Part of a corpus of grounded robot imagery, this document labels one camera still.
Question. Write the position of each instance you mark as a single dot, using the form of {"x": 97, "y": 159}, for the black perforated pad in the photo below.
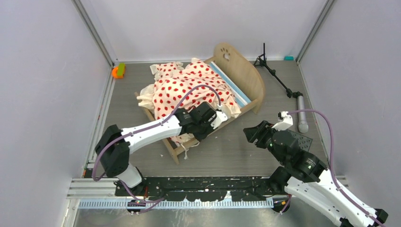
{"x": 304, "y": 142}

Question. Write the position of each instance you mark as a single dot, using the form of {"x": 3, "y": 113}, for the wooden pet bed frame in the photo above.
{"x": 241, "y": 72}

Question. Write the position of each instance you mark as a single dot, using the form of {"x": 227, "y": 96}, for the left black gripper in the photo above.
{"x": 199, "y": 137}

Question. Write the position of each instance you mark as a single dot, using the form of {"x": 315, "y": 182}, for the teal small block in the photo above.
{"x": 289, "y": 58}

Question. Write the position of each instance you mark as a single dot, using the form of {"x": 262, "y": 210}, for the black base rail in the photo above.
{"x": 204, "y": 193}

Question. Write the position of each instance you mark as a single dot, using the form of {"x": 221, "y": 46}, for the blue striped mattress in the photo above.
{"x": 240, "y": 97}

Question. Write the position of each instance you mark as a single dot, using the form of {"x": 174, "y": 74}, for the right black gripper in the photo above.
{"x": 258, "y": 131}

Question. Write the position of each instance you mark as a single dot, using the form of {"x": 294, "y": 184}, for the orange green toy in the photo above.
{"x": 118, "y": 72}

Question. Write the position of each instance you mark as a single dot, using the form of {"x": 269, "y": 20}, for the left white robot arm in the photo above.
{"x": 116, "y": 145}

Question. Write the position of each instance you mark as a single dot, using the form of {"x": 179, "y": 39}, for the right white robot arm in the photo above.
{"x": 303, "y": 175}

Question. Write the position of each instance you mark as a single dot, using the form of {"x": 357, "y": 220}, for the strawberry print ruffled blanket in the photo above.
{"x": 187, "y": 87}

